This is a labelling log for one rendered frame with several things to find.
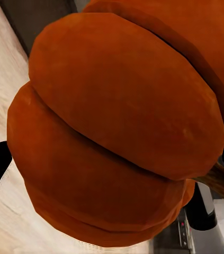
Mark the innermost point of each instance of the pumpkin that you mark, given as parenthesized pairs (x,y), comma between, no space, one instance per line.
(123,114)

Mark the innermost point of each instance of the oven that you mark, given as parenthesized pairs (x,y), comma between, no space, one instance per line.
(174,236)

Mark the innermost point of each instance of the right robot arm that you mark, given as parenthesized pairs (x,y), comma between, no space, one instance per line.
(205,231)

